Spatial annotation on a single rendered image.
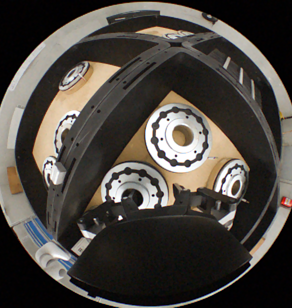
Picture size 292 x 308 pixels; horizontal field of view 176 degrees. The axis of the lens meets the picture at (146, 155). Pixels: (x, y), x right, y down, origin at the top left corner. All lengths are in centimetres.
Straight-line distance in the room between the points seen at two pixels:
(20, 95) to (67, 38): 167
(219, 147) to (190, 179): 8
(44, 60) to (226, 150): 317
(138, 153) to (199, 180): 12
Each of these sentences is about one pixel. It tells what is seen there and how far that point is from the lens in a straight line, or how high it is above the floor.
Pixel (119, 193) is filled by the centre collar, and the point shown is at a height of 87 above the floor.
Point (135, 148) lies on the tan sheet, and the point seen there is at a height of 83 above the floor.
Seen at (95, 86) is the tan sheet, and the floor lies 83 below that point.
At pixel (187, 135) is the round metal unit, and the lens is 17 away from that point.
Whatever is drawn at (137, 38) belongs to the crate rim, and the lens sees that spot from 18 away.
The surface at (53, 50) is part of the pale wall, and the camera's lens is 315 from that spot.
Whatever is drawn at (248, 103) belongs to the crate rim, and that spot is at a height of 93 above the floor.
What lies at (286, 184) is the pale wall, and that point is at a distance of 321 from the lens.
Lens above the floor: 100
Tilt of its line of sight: 87 degrees down
